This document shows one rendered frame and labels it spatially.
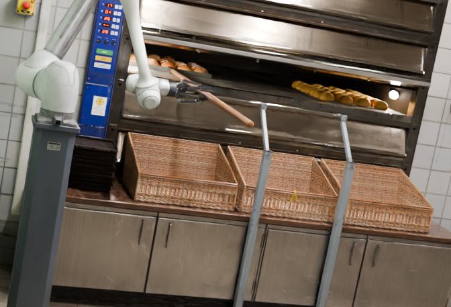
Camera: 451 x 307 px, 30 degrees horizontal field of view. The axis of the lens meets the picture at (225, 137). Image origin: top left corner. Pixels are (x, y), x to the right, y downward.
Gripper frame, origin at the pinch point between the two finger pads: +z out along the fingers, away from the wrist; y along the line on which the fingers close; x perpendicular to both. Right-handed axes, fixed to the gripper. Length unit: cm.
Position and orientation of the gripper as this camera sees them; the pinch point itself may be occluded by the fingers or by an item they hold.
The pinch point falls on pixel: (206, 94)
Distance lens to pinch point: 429.8
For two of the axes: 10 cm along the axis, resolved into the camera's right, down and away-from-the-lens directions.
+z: 9.5, 1.3, 2.8
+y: -1.8, 9.7, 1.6
